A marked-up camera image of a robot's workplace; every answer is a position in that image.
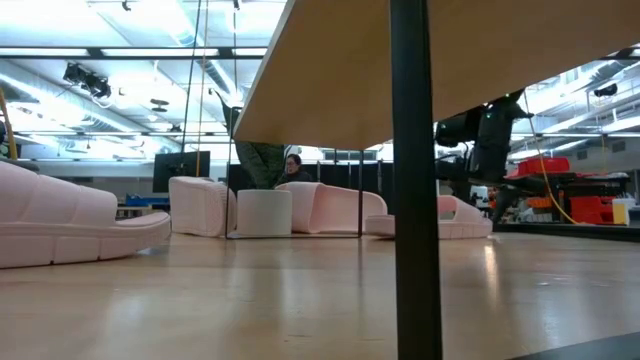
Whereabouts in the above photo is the green leafy plant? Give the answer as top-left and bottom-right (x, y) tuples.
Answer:
(213, 88), (287, 191)

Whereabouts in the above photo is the person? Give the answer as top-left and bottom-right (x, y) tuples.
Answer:
(276, 153), (315, 184)

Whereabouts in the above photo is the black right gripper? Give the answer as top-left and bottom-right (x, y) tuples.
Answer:
(433, 149), (524, 224)

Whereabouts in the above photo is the white round plant pot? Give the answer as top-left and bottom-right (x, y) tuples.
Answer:
(235, 188), (294, 237)

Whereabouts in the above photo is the rack with red bins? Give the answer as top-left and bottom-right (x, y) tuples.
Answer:
(504, 156), (632, 226)

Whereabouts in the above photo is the large black display screen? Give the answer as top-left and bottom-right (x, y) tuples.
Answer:
(152, 150), (212, 194)

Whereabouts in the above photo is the wooden shelf with black frame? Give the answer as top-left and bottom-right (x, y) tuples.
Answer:
(224, 0), (640, 360)

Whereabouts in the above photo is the yellow container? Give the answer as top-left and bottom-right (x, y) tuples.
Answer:
(611, 198), (631, 227)

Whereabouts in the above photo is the black hanging cable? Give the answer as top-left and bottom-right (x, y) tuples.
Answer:
(180, 0), (203, 154)

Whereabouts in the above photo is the blue background bench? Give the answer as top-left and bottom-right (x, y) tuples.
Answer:
(124, 193), (171, 208)

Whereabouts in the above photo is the black ceiling projector cluster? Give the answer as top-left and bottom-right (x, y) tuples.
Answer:
(62, 62), (113, 100)

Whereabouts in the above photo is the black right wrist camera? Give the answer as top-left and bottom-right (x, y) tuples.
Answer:
(434, 107), (485, 149)

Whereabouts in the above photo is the yellow hanging cable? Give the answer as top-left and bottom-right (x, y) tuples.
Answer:
(194, 0), (210, 179)
(521, 89), (582, 226)

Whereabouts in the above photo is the pink rubber slide sandal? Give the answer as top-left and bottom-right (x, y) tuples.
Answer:
(168, 175), (238, 238)
(274, 181), (389, 235)
(364, 194), (494, 240)
(0, 159), (172, 270)

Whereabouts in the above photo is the black aluminium table frame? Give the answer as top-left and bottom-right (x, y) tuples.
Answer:
(492, 222), (640, 245)

